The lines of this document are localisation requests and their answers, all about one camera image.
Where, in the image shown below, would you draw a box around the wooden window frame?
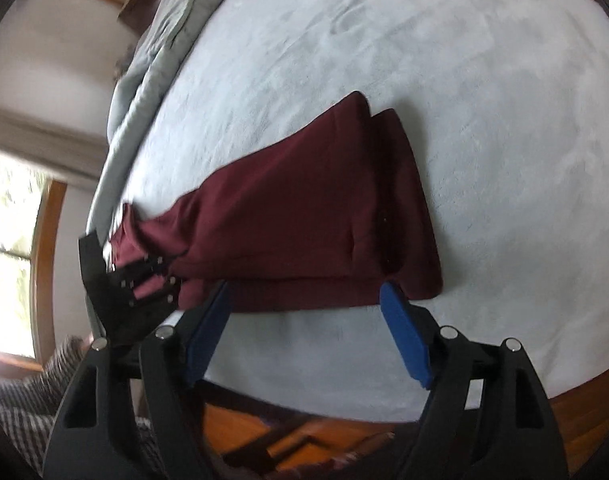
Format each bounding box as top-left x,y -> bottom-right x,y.
30,180 -> 67,365

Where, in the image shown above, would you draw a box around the grey folded quilt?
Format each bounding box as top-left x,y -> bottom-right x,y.
85,0 -> 224,243

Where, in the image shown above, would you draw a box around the beige curtain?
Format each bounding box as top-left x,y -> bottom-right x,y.
0,108 -> 108,188

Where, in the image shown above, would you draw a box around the checkered sleeve forearm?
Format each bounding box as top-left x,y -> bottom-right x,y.
0,337 -> 164,479

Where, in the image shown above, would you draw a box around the white fleece bed blanket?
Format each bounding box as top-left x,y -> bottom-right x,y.
88,0 -> 609,422

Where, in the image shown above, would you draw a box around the maroon pants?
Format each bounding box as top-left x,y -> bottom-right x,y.
110,92 -> 443,313

